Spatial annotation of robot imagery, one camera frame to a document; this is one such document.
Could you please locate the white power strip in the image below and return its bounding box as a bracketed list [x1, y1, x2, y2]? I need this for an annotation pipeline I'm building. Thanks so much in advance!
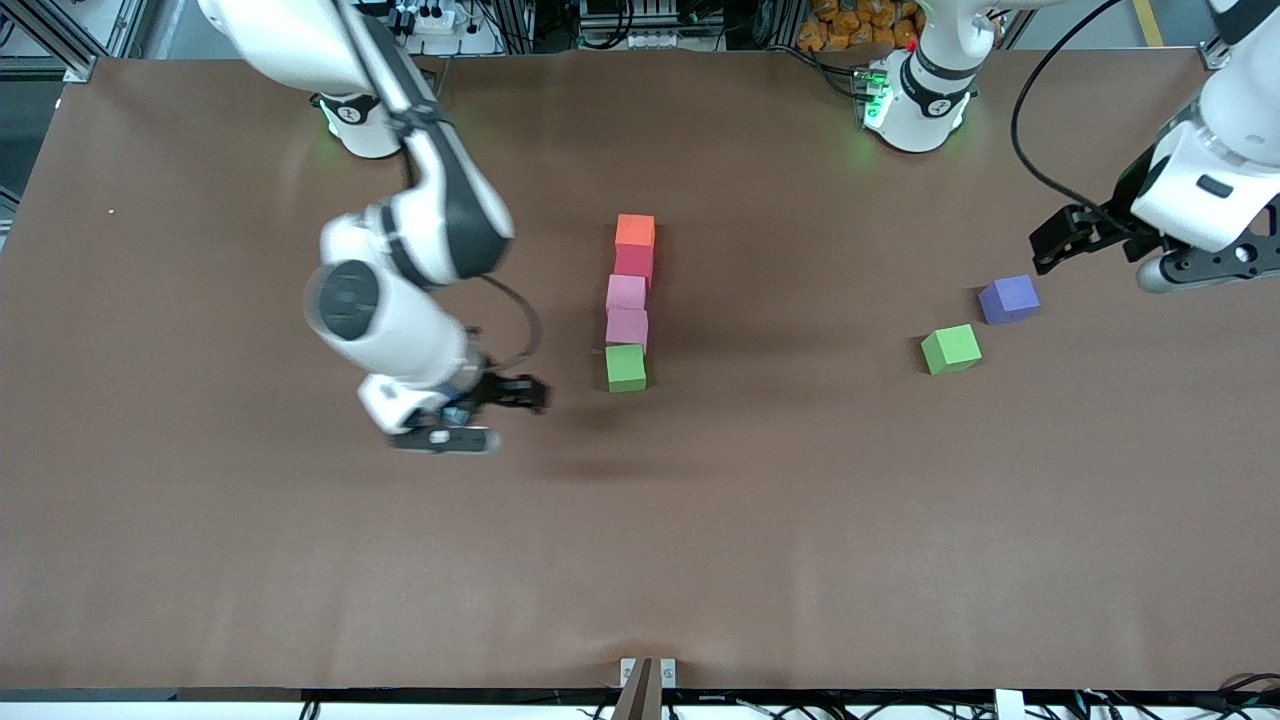
[395, 3, 461, 33]

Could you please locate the red foam cube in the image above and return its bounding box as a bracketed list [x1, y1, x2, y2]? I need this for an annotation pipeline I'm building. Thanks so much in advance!
[612, 245, 655, 291]

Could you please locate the small metal edge bracket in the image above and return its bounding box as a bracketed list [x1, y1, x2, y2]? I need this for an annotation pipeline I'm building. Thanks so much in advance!
[620, 657, 678, 689]

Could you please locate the bag of orange items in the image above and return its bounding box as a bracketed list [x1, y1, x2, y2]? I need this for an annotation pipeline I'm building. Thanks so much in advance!
[797, 0, 921, 53]

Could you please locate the purple foam cube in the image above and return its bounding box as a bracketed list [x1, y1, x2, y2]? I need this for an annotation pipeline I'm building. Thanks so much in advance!
[978, 273, 1042, 326]

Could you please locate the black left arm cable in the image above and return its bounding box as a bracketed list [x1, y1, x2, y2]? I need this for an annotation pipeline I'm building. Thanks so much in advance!
[1011, 0, 1141, 233]

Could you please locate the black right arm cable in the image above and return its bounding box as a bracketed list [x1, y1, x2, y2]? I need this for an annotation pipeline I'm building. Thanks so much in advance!
[335, 0, 543, 371]

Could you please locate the green foam cube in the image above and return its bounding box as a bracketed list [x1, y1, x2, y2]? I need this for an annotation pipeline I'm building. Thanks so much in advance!
[920, 324, 983, 377]
[605, 343, 648, 394]

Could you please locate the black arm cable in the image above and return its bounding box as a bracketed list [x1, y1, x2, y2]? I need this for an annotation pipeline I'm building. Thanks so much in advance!
[1011, 0, 1141, 233]
[335, 0, 543, 371]

